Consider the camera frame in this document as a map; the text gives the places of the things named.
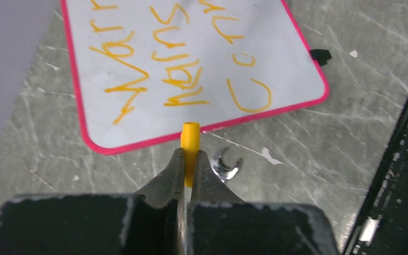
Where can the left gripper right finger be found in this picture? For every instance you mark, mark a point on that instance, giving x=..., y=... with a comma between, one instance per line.
x=220, y=222

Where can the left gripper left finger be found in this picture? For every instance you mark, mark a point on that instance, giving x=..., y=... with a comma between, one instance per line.
x=148, y=221

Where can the yellow marker cap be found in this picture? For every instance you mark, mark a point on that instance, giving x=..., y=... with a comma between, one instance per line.
x=190, y=143

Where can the whiteboard with red rim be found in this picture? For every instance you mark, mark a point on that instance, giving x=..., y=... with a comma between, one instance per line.
x=140, y=69

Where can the silver combination wrench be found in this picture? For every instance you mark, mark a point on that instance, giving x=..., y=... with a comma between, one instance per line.
x=222, y=170

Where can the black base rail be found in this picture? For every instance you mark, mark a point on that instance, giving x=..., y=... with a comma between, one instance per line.
x=381, y=226

